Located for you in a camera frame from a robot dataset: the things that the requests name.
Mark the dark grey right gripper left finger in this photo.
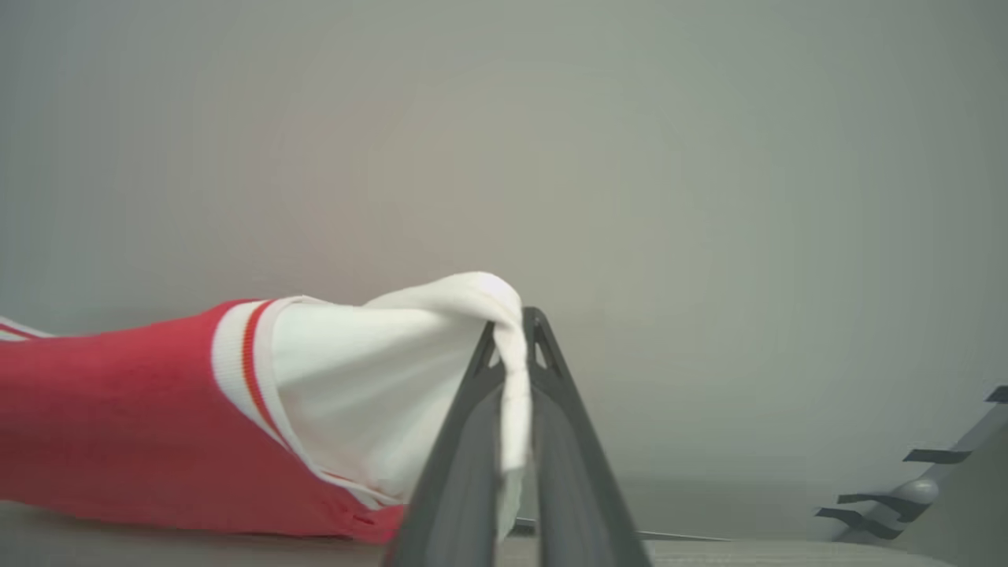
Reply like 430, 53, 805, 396
384, 321, 506, 567

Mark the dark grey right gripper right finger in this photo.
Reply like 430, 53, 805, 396
522, 307, 653, 567

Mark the red and white jersey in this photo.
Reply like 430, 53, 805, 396
0, 272, 532, 546

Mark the grey metal frame leg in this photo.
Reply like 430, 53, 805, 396
835, 402, 1008, 544

